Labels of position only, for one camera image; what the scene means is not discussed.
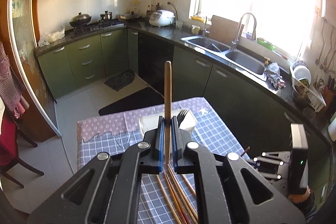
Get narrow green cabinet door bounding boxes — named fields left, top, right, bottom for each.
left=127, top=29, right=139, bottom=73

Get black dishwasher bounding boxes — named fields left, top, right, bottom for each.
left=138, top=32, right=174, bottom=97

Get green drawer stack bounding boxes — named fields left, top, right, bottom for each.
left=66, top=35, right=107, bottom=88

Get black plastic fork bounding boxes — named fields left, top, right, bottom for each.
left=176, top=109, right=190, bottom=128

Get white bowl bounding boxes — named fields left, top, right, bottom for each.
left=293, top=65, right=311, bottom=83

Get dark wooden chair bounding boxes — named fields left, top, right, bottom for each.
left=0, top=109, right=45, bottom=188

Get blue checked tablecloth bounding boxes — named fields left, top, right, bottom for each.
left=77, top=109, right=252, bottom=224

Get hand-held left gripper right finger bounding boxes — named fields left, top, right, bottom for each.
left=171, top=116, right=306, bottom=224

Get person's right forearm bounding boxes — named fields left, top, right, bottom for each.
left=299, top=191, right=327, bottom=224

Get person's right hand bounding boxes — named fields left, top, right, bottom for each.
left=288, top=187, right=314, bottom=204

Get black power cable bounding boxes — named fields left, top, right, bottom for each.
left=168, top=2, right=178, bottom=24

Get red cloth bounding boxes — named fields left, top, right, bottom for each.
left=0, top=111, right=19, bottom=167

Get green plastic box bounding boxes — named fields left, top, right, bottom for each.
left=257, top=38, right=276, bottom=51

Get steel double sink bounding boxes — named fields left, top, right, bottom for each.
left=180, top=35, right=268, bottom=81

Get black floor mat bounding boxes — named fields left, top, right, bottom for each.
left=98, top=86, right=164, bottom=116

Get wooden cutting board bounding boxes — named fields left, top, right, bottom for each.
left=209, top=15, right=246, bottom=42

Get checked apron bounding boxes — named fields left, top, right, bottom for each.
left=0, top=42, right=29, bottom=119

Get sliding glass door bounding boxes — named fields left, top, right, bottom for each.
left=10, top=0, right=59, bottom=133

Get tall steel faucet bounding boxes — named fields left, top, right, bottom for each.
left=231, top=13, right=257, bottom=51

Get hanging kitchen utensils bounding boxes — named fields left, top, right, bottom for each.
left=315, top=19, right=336, bottom=73

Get black gas stove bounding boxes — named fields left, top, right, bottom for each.
left=70, top=19, right=126, bottom=35

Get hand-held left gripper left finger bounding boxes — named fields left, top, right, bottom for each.
left=28, top=116, right=168, bottom=224

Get grey floor mat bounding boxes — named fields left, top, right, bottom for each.
left=104, top=70, right=135, bottom=91

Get clear plastic bag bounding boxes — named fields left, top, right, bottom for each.
left=38, top=25, right=66, bottom=47

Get black wok with lid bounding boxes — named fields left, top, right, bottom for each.
left=69, top=12, right=92, bottom=28

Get white dish rack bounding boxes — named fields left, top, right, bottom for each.
left=289, top=60, right=327, bottom=111

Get cutlery drainer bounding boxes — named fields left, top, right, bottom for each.
left=314, top=74, right=336, bottom=98

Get patterned dish rag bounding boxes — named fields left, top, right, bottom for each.
left=265, top=62, right=285, bottom=90

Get white rice cooker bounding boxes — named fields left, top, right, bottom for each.
left=149, top=9, right=175, bottom=28

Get steel bowl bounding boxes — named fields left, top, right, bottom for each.
left=292, top=85, right=311, bottom=107

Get frying pan with glass lid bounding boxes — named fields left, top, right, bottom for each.
left=117, top=11, right=143, bottom=21

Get purple printed cloth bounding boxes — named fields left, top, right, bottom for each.
left=77, top=97, right=213, bottom=142

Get small thin faucet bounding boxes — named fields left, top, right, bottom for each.
left=202, top=15, right=211, bottom=38

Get white plastic utensil holder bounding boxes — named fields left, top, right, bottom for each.
left=139, top=109, right=197, bottom=133

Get white appliance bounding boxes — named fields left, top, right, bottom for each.
left=328, top=111, right=336, bottom=142

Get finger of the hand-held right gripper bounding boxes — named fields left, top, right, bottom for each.
left=252, top=152, right=290, bottom=166
left=259, top=166, right=290, bottom=188

